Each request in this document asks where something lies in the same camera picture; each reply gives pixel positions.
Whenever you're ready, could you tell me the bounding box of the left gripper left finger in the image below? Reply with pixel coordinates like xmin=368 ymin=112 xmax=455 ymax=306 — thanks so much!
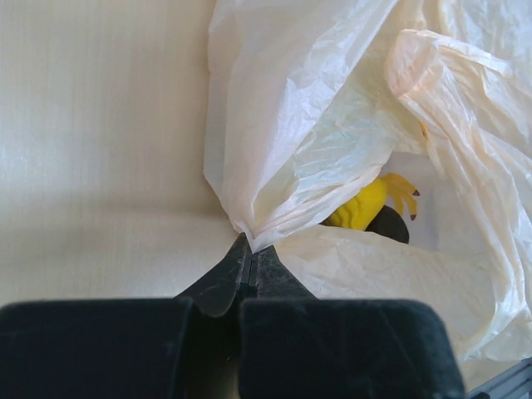
xmin=177 ymin=234 xmax=249 ymax=318

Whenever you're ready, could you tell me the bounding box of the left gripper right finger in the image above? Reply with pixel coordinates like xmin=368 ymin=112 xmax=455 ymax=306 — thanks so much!
xmin=249 ymin=246 xmax=316 ymax=300

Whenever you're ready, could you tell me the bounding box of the yellow banana bunch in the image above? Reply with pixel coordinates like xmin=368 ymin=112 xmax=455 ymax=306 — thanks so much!
xmin=322 ymin=173 xmax=420 ymax=230

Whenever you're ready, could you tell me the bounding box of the translucent plastic bag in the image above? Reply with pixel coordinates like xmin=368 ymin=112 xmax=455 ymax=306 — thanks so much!
xmin=204 ymin=1 xmax=531 ymax=362

